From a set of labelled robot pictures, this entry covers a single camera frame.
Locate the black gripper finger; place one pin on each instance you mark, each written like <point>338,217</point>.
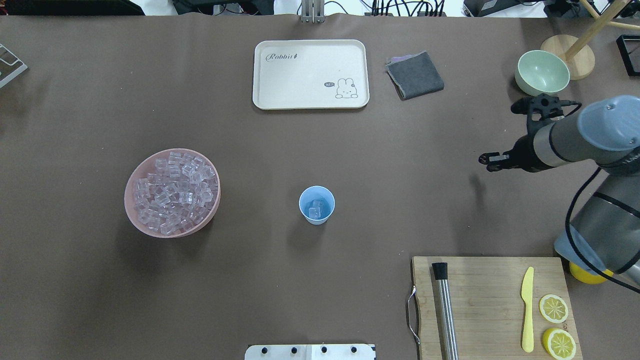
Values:
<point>495,161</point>

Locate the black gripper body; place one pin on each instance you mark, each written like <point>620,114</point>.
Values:
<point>521,152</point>

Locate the ice cube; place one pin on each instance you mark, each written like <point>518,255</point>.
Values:
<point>316,209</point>

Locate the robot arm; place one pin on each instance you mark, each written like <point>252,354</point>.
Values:
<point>602,224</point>

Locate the wooden cup tree stand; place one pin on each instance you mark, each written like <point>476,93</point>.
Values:
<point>576,52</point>

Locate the light blue plastic cup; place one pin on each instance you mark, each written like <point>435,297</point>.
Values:
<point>315,192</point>

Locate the pink bowl of ice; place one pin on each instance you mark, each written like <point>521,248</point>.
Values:
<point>173,193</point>

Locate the mint green bowl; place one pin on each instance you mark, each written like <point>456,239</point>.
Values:
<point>541,72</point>

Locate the grey folded cloth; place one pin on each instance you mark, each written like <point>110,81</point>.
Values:
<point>414,75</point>

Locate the yellow plastic knife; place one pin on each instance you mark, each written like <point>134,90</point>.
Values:
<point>526,293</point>

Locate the wooden cutting board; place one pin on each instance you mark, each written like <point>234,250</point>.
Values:
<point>486,305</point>

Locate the lemon half slice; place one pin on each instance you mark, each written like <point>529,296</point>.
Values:
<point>559,344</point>
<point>553,308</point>

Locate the steel muddler black tip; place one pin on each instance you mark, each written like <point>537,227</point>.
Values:
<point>446,316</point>

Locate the cream rabbit tray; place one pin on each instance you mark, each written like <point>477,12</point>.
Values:
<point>298,74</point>

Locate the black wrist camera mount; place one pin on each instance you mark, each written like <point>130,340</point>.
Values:
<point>540,111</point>

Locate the aluminium frame post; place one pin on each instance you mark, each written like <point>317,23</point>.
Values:
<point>312,11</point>

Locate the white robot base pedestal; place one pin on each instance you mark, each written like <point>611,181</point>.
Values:
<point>322,351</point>

